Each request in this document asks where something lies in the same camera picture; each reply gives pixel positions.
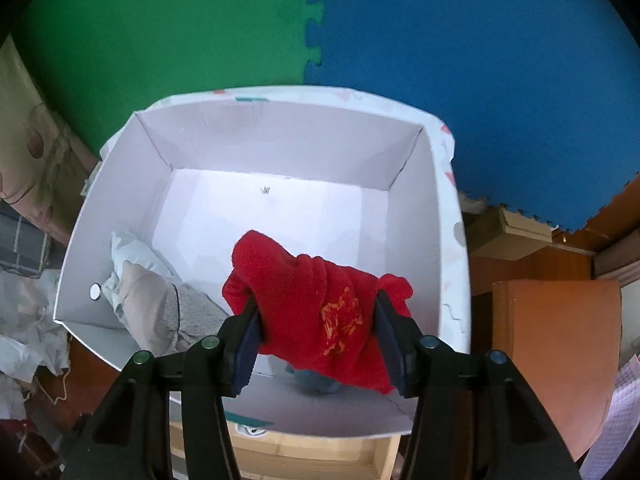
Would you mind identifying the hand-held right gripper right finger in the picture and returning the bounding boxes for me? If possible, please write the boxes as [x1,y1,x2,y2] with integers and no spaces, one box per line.
[372,290,582,480]

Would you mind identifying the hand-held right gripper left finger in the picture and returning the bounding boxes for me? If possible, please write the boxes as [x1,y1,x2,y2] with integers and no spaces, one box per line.
[62,299,262,480]

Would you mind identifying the grey dotted underwear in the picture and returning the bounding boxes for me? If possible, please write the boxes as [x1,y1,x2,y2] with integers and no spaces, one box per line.
[167,282,236,353]

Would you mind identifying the blue grey cloth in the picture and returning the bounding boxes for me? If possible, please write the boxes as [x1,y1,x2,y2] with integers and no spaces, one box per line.
[286,367,345,397]

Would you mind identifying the red knit underwear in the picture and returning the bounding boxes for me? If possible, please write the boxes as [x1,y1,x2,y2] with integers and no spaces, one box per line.
[221,229,415,395]

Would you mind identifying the beige pink underwear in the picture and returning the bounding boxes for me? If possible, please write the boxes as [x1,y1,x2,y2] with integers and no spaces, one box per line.
[114,261,183,356]

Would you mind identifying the white cardboard box teal print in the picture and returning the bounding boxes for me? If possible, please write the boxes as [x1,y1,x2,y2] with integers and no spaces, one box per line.
[52,95,451,441]

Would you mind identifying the pale blue underwear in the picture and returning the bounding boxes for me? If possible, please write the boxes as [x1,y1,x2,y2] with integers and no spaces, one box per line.
[107,226,177,313]

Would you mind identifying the brown wooden furniture panel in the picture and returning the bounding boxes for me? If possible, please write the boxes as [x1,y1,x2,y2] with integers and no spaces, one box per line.
[492,280,623,463]

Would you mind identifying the beige cardboard box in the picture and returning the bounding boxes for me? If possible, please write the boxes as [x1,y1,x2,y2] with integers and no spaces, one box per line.
[470,205,568,261]

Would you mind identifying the white crumpled plastic bag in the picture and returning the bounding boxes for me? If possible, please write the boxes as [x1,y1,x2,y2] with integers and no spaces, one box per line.
[0,265,73,411]

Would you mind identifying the pink checked paper sheets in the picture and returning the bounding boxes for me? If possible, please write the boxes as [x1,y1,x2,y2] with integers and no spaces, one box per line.
[580,350,640,480]

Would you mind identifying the dark wooden furniture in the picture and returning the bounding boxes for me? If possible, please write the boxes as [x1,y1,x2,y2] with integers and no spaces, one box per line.
[547,170,640,286]

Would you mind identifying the grey plaid blanket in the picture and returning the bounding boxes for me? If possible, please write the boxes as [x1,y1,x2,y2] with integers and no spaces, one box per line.
[0,210,66,278]

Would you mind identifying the floral quilt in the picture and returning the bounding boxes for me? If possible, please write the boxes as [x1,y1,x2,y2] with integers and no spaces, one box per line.
[0,40,101,246]

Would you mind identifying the blue foam mat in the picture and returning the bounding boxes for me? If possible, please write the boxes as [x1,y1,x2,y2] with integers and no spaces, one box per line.
[302,0,640,233]

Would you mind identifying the green foam mat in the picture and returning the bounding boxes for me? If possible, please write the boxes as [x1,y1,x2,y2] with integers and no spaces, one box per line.
[10,0,331,161]

